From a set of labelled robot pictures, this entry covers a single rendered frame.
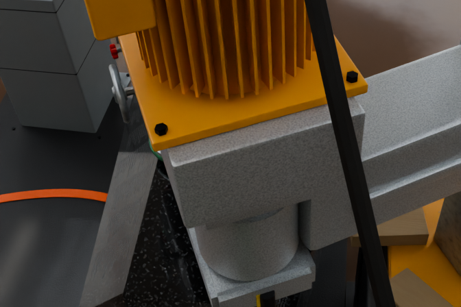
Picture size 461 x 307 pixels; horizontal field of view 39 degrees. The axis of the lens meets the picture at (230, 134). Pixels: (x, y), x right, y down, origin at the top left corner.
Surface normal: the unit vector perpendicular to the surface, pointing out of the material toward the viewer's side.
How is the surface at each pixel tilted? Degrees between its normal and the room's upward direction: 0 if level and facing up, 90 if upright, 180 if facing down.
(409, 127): 0
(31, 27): 90
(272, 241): 90
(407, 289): 11
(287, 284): 90
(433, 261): 0
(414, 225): 0
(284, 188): 90
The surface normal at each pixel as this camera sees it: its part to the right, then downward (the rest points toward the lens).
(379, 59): -0.07, -0.68
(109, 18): 0.29, 0.69
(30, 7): -0.20, 0.73
